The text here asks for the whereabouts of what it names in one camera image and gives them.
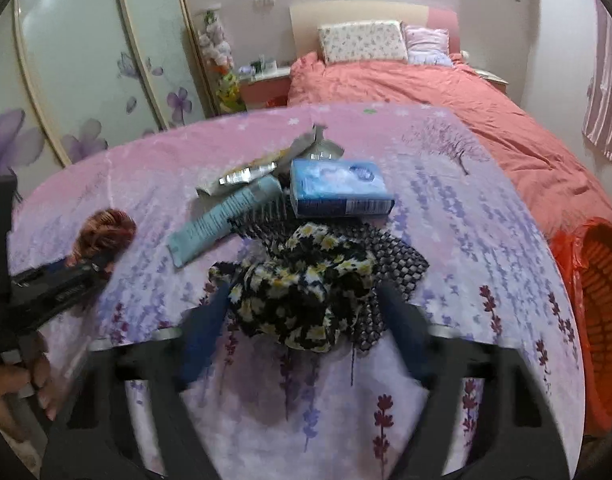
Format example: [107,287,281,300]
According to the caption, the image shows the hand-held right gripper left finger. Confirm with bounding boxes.
[40,279,233,480]

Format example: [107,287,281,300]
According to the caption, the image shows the black floral cloth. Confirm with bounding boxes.
[208,221,380,354]

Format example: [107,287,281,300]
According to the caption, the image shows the dark checked cloth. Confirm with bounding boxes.
[336,221,431,357]

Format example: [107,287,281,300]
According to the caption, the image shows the silver and gold foil wrapper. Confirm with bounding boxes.
[196,146,297,197]

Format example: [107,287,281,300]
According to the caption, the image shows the pink satin curtain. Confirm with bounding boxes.
[582,6,612,182]

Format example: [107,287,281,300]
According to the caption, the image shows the person's left hand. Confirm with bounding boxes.
[0,335,59,423]

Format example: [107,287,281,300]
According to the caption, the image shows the bed with red duvet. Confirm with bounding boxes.
[286,51,612,242]

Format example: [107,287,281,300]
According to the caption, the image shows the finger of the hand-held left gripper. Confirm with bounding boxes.
[10,252,115,333]

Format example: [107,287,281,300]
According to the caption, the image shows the hanging plush toys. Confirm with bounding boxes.
[198,9,235,69]

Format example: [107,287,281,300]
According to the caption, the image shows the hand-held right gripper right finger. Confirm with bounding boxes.
[378,282,572,480]

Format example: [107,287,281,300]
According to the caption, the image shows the blue tissue pack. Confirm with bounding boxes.
[289,158,396,220]

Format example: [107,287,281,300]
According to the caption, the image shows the white floral pillow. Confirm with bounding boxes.
[318,20,409,65]

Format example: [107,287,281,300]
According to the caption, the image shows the green and yellow toy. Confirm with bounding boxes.
[215,67,247,114]

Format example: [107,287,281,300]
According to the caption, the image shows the reddish brown ball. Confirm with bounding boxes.
[67,208,138,267]

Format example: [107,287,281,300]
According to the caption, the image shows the pink nightstand with mugs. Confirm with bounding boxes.
[237,56,292,112]

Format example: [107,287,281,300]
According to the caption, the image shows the pink striped pillow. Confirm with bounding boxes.
[403,24,452,66]

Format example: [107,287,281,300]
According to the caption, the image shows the wardrobe with purple flower doors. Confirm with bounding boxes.
[0,0,223,182]

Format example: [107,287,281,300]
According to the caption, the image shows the silver crumpled wrapper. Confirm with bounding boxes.
[293,123,346,161]

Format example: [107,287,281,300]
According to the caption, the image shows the cream and pink headboard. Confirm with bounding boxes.
[289,1,460,62]

